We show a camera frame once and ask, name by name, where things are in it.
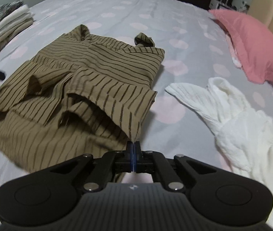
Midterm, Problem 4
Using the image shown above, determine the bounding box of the brown striped shirt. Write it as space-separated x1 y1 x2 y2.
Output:
0 25 165 172

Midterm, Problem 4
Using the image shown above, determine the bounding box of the beige folded garment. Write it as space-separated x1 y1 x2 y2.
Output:
0 18 34 51

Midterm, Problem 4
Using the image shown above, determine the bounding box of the white folded garment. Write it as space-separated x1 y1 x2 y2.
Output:
0 5 34 30

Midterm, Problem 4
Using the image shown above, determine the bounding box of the grey pink-dotted bed sheet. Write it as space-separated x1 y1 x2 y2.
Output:
0 0 273 230

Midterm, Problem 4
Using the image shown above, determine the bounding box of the light pink lower pillow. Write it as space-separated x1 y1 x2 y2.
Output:
226 34 273 87

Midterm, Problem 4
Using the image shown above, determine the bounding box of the bedside shelf unit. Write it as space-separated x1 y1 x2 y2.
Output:
209 0 250 13

